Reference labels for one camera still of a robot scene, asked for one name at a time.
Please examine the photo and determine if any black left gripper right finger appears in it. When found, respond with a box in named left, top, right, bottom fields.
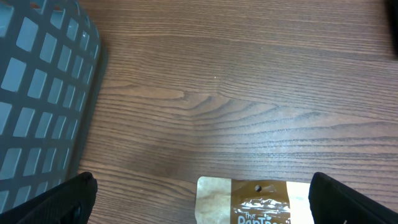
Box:
left=308, top=172, right=397, bottom=224

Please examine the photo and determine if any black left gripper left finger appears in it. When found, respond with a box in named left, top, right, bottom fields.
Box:
left=1, top=172, right=98, bottom=224

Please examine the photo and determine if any white brown snack wrapper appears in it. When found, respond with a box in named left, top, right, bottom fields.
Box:
left=195, top=176, right=314, bottom=224

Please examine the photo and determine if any grey plastic mesh basket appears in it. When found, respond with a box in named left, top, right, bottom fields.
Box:
left=1, top=0, right=108, bottom=212

